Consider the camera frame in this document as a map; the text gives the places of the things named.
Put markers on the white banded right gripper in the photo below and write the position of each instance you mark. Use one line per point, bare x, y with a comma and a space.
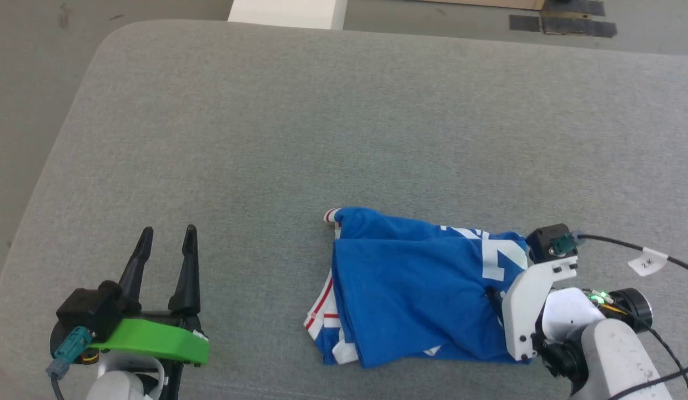
530, 311

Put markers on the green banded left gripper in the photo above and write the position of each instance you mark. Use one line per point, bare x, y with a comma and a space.
155, 339

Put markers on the blue white red shirt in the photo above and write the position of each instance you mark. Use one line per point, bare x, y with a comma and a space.
410, 289

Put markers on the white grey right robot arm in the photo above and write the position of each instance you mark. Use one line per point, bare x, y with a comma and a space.
616, 361

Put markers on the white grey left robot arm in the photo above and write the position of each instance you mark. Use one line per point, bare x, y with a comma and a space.
124, 383

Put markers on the grey fabric sofa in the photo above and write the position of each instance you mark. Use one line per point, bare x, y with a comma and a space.
321, 139

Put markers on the small black floor tape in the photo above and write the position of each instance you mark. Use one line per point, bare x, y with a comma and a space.
525, 23

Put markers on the white flat box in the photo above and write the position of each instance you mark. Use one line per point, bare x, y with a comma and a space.
285, 12

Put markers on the long black floor tape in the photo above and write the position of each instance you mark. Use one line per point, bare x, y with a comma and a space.
579, 26

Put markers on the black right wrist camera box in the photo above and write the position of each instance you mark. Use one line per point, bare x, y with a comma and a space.
543, 241

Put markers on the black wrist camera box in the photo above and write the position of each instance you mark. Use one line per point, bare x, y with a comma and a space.
543, 241
91, 308

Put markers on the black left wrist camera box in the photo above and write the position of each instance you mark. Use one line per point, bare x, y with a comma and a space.
91, 308

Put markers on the teal right camera connector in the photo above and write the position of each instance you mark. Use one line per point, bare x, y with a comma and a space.
565, 244

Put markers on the teal camera connector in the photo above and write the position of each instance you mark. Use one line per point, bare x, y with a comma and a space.
71, 347
565, 244

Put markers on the teal left camera connector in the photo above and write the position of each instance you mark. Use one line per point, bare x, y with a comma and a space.
71, 347

